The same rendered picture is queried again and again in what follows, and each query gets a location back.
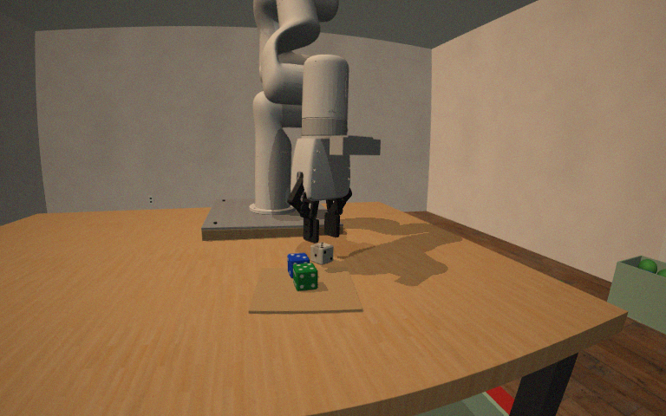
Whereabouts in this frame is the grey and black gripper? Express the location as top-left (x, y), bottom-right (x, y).
top-left (287, 135), bottom-right (352, 244)

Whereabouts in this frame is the green die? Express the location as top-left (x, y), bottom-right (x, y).
top-left (293, 263), bottom-right (317, 291)

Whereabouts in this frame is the white die with black pips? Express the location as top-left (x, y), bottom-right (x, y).
top-left (310, 242), bottom-right (334, 265)

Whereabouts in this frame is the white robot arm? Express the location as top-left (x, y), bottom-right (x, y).
top-left (250, 0), bottom-right (381, 215)

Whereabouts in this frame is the blue die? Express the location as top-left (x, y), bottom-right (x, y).
top-left (287, 253), bottom-right (310, 278)

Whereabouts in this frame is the tan flat mat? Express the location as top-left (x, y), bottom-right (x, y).
top-left (248, 267), bottom-right (362, 314)

